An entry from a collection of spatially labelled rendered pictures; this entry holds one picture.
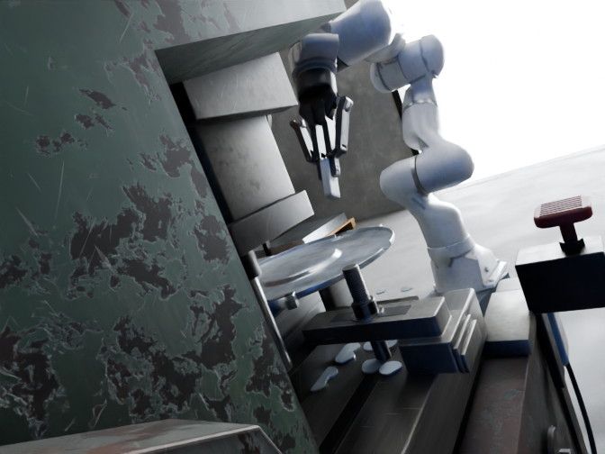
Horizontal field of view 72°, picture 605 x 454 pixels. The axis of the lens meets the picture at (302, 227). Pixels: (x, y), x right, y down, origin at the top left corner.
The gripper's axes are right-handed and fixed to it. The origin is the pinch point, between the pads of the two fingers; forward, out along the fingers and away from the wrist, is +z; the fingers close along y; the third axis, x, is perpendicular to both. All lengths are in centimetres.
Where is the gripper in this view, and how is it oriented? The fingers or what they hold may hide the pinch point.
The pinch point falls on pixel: (329, 178)
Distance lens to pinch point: 75.0
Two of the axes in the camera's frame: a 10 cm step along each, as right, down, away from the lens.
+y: -7.9, 2.3, 5.6
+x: -5.9, -1.1, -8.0
